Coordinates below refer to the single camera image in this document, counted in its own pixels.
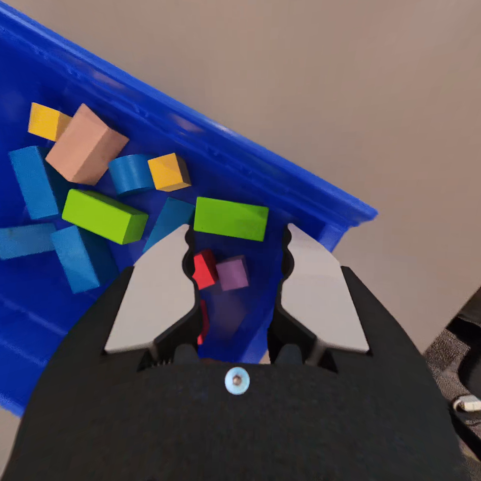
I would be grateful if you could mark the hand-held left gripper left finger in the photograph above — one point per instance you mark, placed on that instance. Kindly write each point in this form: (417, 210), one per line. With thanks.
(150, 301)

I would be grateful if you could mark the pile of coloured wooden blocks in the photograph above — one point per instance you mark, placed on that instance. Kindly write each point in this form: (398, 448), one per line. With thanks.
(105, 214)

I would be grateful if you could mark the blue plastic bin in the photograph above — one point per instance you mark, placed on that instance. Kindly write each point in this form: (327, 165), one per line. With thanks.
(45, 331)

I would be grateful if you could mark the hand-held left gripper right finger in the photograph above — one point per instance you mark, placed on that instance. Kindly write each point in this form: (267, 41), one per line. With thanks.
(323, 301)

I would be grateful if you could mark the grey desk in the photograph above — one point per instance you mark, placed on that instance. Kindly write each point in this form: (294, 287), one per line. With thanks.
(338, 98)

